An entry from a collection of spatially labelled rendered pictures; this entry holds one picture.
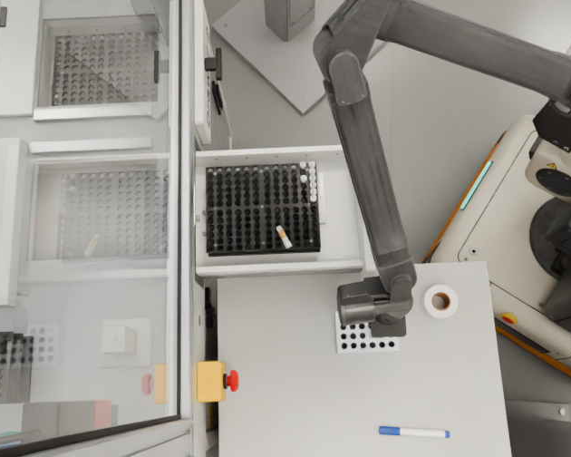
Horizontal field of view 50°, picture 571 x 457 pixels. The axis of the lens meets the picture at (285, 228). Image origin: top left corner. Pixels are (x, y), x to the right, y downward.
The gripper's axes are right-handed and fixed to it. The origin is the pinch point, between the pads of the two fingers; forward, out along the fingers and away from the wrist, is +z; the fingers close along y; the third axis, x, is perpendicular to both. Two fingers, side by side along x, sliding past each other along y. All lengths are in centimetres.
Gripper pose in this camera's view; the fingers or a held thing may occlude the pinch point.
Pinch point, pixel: (380, 316)
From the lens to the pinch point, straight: 125.9
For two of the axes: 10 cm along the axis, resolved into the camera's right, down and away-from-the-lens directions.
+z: 0.0, 2.7, 9.6
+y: 0.3, 9.6, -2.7
